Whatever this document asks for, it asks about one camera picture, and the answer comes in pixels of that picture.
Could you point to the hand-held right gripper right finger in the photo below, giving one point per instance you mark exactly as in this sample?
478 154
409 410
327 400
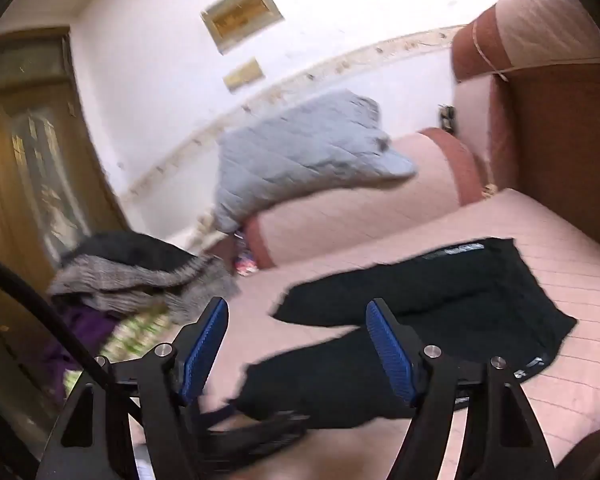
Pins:
387 347

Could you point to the wooden cabinet with glass door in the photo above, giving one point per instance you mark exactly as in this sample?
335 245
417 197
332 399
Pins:
35 160

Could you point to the grey quilted blanket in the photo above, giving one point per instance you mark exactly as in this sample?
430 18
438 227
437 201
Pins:
305 150

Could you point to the small wall plaque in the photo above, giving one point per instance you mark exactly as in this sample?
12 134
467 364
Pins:
242 74

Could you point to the large framed wall plaque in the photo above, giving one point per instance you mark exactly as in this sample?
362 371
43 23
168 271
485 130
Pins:
242 16

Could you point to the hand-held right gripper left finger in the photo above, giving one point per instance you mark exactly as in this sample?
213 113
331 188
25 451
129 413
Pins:
205 350

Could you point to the colourful packet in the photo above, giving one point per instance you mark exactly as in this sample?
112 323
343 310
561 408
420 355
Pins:
245 262

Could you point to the black pants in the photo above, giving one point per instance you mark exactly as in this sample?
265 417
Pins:
430 300

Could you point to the green patterned cloth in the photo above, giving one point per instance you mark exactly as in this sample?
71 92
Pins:
140 332

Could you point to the pink and red-brown sofa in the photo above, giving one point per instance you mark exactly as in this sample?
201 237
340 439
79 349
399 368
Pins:
530 240

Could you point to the purple cloth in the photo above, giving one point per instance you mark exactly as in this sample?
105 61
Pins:
77 335

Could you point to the grey knit sweater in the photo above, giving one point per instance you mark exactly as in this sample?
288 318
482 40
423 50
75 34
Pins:
130 282

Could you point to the black garment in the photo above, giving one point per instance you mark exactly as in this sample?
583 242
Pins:
125 247

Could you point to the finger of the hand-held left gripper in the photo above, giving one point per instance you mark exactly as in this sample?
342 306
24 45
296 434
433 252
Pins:
260 432

